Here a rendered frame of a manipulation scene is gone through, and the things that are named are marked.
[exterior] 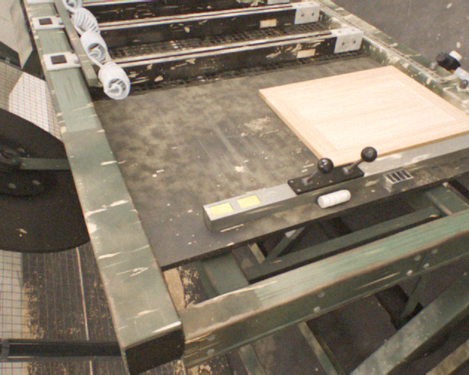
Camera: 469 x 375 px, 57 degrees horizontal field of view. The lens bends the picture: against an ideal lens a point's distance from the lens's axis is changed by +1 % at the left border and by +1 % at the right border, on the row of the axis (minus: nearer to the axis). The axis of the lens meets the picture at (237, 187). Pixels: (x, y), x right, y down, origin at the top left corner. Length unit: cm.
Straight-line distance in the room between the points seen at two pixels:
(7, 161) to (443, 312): 149
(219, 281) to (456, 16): 234
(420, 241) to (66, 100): 96
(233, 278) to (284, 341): 193
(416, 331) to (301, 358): 129
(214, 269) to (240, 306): 18
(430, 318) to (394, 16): 208
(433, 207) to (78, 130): 94
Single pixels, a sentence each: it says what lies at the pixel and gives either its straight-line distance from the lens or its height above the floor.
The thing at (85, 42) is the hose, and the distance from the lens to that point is 133.
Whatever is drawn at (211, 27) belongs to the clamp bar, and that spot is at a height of 132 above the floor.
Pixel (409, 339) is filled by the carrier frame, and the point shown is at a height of 79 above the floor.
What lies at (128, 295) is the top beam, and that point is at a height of 186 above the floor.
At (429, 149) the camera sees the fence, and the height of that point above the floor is 113.
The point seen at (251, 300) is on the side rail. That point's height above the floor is 167.
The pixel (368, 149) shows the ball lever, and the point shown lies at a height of 143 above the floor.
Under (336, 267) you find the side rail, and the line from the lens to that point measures 89.
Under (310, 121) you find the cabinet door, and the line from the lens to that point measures 135.
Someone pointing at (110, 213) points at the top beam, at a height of 185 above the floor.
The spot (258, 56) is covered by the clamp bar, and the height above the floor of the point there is 128.
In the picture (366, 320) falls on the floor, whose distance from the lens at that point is 257.
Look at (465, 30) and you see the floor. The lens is 287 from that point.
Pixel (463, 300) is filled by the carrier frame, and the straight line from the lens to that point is 156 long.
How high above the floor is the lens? 228
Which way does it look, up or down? 43 degrees down
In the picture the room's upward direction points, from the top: 69 degrees counter-clockwise
